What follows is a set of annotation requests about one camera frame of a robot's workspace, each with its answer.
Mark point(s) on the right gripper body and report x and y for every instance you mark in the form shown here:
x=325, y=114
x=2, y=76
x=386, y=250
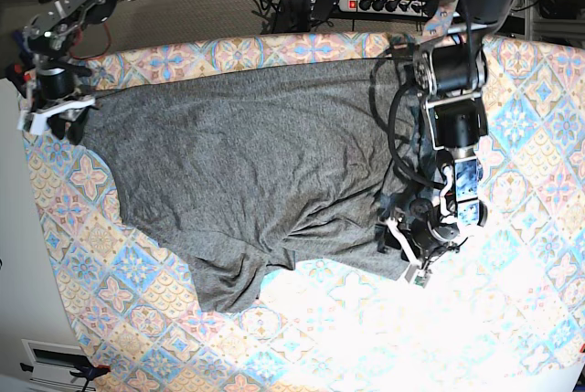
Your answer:
x=61, y=105

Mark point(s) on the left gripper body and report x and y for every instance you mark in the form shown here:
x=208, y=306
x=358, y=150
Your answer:
x=419, y=242

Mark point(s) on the grey t-shirt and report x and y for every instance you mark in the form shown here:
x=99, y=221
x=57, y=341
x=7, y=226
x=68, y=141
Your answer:
x=245, y=173

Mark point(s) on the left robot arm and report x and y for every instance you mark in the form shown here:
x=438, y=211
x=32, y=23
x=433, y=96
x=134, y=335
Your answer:
x=448, y=72

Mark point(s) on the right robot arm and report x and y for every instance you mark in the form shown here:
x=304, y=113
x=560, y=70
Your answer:
x=50, y=37

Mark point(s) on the red black clamp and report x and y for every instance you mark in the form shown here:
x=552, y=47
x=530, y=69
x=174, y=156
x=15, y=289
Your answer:
x=20, y=77

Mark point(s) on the patterned tablecloth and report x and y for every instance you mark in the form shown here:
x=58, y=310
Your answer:
x=510, y=306

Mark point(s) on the white power strip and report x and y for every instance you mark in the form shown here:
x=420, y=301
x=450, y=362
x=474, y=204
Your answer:
x=415, y=8

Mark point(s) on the white vent panel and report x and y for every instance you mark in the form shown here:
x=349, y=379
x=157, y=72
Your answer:
x=51, y=364

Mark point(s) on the black orange clamp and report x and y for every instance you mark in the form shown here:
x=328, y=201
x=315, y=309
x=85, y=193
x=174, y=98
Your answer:
x=74, y=375

